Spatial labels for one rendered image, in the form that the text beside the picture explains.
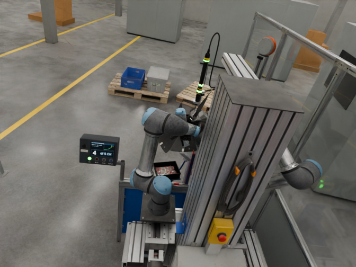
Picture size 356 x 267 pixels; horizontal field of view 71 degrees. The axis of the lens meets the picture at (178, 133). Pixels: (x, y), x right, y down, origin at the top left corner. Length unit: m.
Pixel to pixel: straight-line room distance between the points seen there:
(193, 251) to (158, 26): 8.46
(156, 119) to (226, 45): 6.29
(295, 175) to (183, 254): 0.67
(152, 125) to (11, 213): 2.13
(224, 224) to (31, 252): 2.05
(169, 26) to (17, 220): 7.57
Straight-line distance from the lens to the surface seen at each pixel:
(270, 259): 2.32
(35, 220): 3.03
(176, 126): 1.34
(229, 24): 7.41
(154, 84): 5.02
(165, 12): 9.15
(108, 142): 1.82
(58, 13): 9.88
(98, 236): 2.81
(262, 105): 0.85
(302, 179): 1.39
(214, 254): 1.35
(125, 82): 5.11
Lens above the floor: 2.36
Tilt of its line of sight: 34 degrees down
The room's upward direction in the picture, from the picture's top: 11 degrees clockwise
